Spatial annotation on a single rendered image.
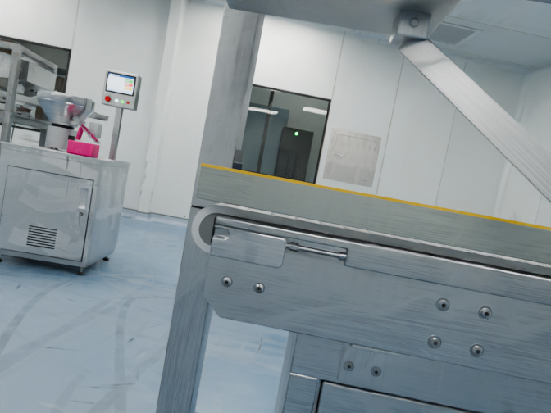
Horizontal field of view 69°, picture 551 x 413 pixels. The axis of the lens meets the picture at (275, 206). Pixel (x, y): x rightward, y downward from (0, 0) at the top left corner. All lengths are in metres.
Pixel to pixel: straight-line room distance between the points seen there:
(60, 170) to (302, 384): 2.51
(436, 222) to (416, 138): 5.48
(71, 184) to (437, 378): 2.56
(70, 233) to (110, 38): 3.57
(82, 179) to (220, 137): 2.15
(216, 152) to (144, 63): 5.10
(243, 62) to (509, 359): 0.55
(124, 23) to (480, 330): 5.76
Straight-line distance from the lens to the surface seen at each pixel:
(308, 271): 0.39
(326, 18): 0.47
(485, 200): 6.32
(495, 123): 0.38
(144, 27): 5.88
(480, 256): 0.44
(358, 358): 0.47
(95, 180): 2.77
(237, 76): 0.70
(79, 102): 3.05
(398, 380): 0.49
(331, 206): 0.38
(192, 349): 0.75
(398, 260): 0.40
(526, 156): 0.37
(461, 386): 0.51
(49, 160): 2.88
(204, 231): 0.41
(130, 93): 3.14
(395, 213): 0.39
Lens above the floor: 0.84
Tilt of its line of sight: 4 degrees down
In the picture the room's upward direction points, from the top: 10 degrees clockwise
